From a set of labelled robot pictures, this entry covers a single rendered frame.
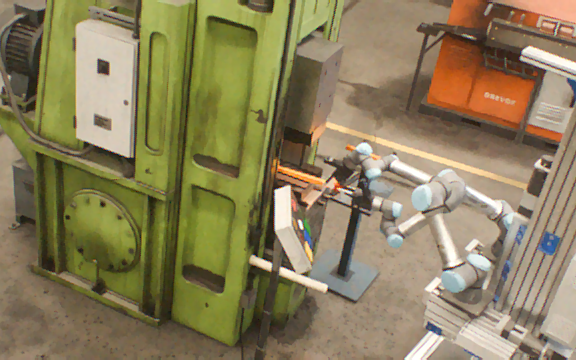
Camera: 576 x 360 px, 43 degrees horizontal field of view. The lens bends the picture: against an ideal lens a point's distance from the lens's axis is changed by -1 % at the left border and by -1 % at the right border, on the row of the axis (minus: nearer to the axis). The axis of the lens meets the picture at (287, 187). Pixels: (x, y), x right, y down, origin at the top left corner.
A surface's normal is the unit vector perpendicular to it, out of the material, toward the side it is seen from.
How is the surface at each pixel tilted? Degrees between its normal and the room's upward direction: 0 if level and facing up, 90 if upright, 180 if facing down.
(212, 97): 89
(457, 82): 90
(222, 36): 89
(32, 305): 0
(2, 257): 0
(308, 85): 90
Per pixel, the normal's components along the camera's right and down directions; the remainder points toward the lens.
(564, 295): -0.59, 0.36
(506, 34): -0.36, 0.46
